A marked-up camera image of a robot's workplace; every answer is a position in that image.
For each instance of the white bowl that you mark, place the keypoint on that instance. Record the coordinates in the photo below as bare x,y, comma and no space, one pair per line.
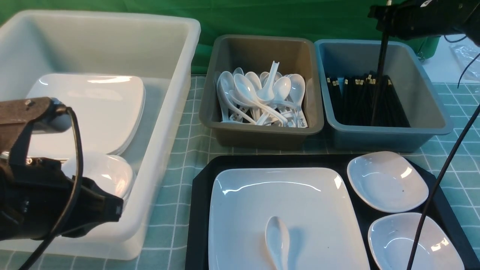
387,182
391,240

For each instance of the large white square plate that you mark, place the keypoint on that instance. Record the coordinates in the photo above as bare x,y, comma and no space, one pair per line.
314,205

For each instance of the black chopstick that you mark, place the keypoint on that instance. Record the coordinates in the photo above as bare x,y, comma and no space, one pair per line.
380,69

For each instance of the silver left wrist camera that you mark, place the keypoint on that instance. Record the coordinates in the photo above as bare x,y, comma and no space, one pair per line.
42,115

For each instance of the white ceramic soup spoon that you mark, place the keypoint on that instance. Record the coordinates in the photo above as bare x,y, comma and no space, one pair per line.
277,240

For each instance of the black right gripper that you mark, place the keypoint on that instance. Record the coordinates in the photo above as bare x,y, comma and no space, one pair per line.
423,18

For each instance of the large translucent white tub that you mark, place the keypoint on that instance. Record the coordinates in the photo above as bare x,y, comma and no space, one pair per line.
158,49

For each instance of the clear plastic bag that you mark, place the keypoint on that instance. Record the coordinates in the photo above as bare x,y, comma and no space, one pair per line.
467,57

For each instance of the stack of white bowls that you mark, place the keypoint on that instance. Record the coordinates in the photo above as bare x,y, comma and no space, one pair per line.
111,173

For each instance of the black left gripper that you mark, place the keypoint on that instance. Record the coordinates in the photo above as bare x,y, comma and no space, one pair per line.
34,196

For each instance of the green backdrop cloth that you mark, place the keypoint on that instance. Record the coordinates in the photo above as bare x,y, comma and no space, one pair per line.
309,19

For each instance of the brown plastic spoon bin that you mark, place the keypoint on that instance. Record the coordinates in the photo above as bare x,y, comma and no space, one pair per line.
256,54

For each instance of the stack of white plates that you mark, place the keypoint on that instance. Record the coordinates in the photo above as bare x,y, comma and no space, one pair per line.
108,107

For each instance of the blue-grey plastic chopstick bin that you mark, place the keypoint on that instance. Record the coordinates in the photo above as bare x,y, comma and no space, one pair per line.
423,107

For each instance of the bundle of black chopsticks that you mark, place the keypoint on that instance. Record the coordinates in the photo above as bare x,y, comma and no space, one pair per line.
352,100

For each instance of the pile of white spoons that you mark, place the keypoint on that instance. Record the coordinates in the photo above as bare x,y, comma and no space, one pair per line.
265,99

